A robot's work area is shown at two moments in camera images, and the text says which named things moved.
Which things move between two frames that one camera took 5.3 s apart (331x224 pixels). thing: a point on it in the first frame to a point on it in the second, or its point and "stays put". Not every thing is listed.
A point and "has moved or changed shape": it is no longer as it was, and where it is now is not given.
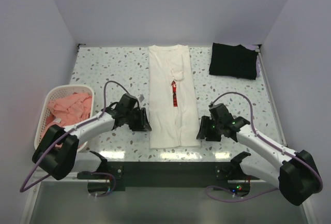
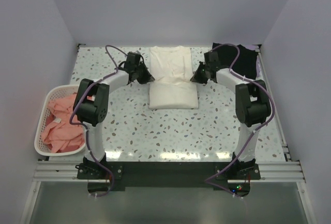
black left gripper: x=143 y=124 to x=147 y=77
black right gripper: x=204 y=132 to x=196 y=77
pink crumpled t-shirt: x=65 y=112 stays put
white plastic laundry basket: x=60 y=90 stays put
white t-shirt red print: x=173 y=107 has moved or changed shape
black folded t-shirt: x=235 y=61 stays put
